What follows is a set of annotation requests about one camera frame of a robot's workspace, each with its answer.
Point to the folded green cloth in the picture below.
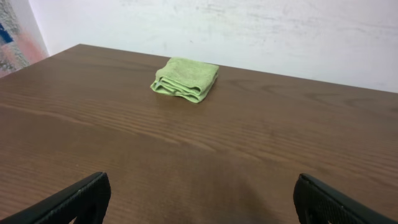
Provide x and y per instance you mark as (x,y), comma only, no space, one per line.
(185,78)

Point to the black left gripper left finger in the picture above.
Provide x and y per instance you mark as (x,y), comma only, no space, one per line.
(85,201)

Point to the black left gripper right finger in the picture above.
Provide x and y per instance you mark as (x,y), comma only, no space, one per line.
(318,203)

